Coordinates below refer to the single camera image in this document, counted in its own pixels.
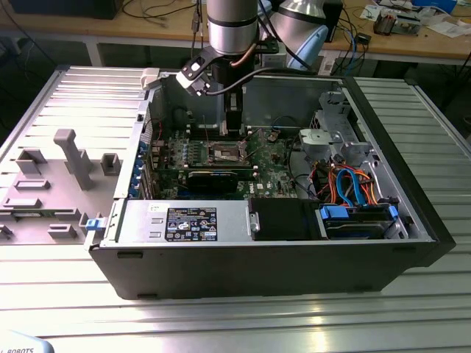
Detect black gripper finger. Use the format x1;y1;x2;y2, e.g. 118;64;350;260
224;91;245;132

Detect silver CPU locking lever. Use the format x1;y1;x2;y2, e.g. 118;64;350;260
202;113;213;149
241;129;266;165

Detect metal CPU socket cover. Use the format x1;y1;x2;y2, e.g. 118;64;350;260
237;138;255;165

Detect RAM slot white clips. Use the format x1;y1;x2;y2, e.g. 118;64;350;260
187;124;254;132
188;130;255;138

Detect metal CPU socket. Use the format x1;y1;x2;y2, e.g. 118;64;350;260
205;138;255;165

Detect CPU cooler heat sink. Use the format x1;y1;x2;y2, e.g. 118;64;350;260
373;10;397;37

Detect black round chassis speaker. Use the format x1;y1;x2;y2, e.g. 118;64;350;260
171;106;191;124

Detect green motherboard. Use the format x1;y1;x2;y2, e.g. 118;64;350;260
146;126;314;202

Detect black graphics card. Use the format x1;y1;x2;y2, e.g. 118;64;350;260
185;169;240;194

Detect pale grey plastic block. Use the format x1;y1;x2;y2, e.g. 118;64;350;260
141;68;163;91

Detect silver metal drive cage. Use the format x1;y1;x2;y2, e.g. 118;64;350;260
298;90;373;166

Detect tall black box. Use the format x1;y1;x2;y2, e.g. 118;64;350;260
324;0;344;43

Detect wooden desk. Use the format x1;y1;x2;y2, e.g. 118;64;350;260
0;0;471;67

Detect silver power supply unit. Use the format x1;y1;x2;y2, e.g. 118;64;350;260
99;200;258;248

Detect black open PC case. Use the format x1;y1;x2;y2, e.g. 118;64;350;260
85;69;457;301

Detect hard disk blue carrier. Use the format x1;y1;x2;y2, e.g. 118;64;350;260
319;204;400;240

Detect black equipment case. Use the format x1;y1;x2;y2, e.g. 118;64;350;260
9;0;121;20

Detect grey metal component box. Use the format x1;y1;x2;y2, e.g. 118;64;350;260
395;13;421;37

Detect grey parts rack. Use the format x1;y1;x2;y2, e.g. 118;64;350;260
0;128;122;246

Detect silver disk bay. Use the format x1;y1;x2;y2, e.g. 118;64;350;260
314;200;411;242

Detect white paper sheet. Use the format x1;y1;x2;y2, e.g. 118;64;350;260
426;20;470;38

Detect pale blue teach pendant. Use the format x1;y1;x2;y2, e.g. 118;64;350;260
0;329;56;353

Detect copper coloured cable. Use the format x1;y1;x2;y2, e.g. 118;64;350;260
230;43;255;69

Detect black camera cable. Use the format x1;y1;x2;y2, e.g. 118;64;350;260
200;67;334;97

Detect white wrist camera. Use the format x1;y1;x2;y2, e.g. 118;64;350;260
175;54;211;97

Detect brown hanging cable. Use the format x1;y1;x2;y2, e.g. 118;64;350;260
189;0;202;69
200;0;207;51

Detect red black twisted wire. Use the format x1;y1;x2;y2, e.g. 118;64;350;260
144;119;166;143

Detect orange wire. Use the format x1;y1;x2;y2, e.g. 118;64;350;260
326;167;338;203
358;168;382;207

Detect blue network cable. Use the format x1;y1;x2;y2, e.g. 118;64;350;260
349;31;369;76

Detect blue wire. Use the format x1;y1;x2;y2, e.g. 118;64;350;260
335;167;369;210

